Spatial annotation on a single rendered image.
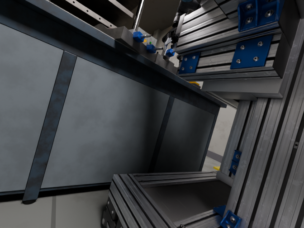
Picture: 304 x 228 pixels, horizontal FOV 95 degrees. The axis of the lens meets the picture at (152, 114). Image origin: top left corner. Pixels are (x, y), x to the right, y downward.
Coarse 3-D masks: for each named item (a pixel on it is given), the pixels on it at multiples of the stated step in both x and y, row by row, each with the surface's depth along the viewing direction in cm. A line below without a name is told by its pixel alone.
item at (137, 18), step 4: (140, 0) 151; (144, 0) 152; (140, 4) 151; (140, 8) 151; (136, 12) 152; (140, 12) 152; (136, 16) 151; (140, 16) 153; (136, 20) 151; (136, 24) 151; (132, 28) 152; (136, 28) 152
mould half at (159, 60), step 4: (156, 56) 87; (160, 56) 88; (156, 60) 87; (160, 60) 88; (164, 60) 90; (168, 60) 92; (160, 64) 89; (164, 64) 91; (168, 64) 93; (172, 64) 95; (168, 68) 93; (172, 68) 96; (176, 68) 98; (172, 72) 96; (176, 72) 98
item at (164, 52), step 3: (162, 51) 93; (165, 51) 91; (168, 51) 88; (171, 51) 88; (174, 51) 87; (162, 54) 92; (165, 54) 90; (168, 54) 90; (171, 54) 89; (174, 54) 90; (165, 57) 92; (168, 57) 92; (165, 60) 95
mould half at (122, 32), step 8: (104, 32) 69; (112, 32) 65; (120, 32) 62; (128, 32) 63; (120, 40) 63; (128, 40) 64; (136, 48) 69; (144, 48) 73; (144, 56) 74; (152, 56) 80
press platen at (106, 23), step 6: (66, 0) 119; (72, 0) 121; (72, 6) 125; (78, 6) 125; (84, 6) 127; (84, 12) 128; (90, 12) 131; (96, 18) 134; (102, 18) 137; (108, 24) 142
